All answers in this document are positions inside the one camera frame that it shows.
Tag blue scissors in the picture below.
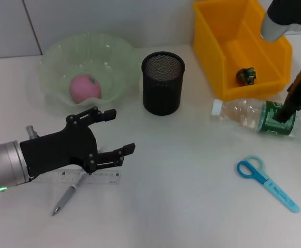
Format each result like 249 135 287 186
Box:
237 154 300 213

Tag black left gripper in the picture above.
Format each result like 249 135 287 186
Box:
20 106 136 177

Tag grey ballpoint pen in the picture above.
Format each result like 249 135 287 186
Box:
51 173 86 216

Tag pink toy peach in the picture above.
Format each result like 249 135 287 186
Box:
69 73 102 104

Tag clear plastic ruler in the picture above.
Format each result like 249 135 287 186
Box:
32 169 122 185

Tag clear green-label plastic bottle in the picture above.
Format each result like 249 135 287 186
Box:
210 99 301 140

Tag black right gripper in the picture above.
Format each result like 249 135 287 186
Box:
274 60 301 123

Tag silver left gripper connector stub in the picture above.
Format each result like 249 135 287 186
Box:
25 125 39 139

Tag green plastic wrapper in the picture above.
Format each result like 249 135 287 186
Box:
235 66 257 85

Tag black mesh pen holder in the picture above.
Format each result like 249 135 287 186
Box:
139 51 187 116

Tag yellow plastic bin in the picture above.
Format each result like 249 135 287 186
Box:
193 0 293 102

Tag translucent green fruit plate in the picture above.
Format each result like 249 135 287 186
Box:
38 32 140 109

